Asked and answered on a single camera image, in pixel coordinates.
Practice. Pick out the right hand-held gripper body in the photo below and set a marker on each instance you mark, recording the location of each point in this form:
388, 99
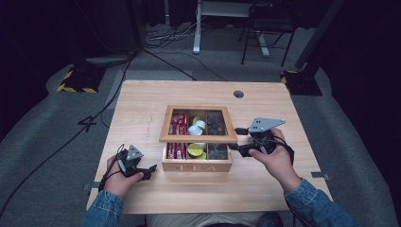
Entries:
263, 138

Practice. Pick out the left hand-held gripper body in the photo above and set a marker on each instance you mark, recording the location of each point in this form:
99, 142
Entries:
130, 165

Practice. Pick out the wooden compartment box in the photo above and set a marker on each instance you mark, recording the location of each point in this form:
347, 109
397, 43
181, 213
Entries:
176, 166

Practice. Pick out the glass-paned wooden box lid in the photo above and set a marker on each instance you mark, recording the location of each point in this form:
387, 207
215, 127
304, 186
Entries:
197, 138

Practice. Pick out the person's left hand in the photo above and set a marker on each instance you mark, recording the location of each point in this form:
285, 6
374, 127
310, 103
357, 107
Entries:
119, 186

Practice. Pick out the person's right hand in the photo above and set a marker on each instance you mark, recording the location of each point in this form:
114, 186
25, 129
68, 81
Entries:
280, 165

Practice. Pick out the pile of dark tea packets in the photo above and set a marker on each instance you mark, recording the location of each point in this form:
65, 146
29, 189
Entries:
217, 151

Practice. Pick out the round table grommet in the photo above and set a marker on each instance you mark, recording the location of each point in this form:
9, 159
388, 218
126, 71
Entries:
238, 94

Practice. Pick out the small white capsule pod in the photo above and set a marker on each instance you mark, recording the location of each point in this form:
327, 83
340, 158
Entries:
202, 145
201, 125

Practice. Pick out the large yellow-green capsule pod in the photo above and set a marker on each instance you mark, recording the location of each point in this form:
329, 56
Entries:
195, 150

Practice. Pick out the small yellow-green capsule pod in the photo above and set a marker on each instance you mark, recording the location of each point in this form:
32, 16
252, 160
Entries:
196, 119

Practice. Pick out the row of red sachets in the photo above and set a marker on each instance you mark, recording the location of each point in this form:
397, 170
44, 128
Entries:
178, 124

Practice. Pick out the hazard-striped black stand base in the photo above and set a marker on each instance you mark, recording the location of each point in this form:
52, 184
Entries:
82, 78
304, 83

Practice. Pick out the person's denim jacket hem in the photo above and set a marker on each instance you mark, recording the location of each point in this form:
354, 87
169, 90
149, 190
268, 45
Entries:
269, 220

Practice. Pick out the black chair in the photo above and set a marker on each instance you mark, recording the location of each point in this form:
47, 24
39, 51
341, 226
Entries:
268, 22

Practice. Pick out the slanted black stand pole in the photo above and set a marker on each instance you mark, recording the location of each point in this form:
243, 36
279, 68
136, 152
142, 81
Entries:
318, 33

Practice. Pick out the grey table bracket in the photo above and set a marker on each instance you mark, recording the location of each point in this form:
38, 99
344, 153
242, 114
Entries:
90, 186
321, 176

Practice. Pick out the white desk frame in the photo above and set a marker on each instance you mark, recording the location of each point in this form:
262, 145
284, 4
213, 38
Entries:
197, 38

